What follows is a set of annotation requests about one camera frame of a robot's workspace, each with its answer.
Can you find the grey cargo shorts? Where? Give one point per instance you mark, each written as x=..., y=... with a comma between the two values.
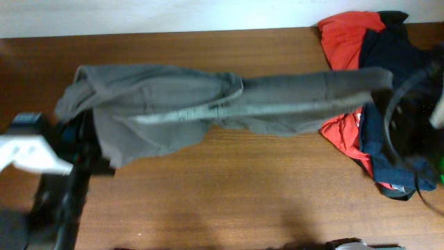
x=155, y=110

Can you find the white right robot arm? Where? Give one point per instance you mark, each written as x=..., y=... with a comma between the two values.
x=413, y=126

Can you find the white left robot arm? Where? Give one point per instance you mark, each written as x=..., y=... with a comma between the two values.
x=65, y=155

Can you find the red t-shirt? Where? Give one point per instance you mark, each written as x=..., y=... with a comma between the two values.
x=342, y=36

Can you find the navy blue garment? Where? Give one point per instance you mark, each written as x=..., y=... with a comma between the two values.
x=391, y=50

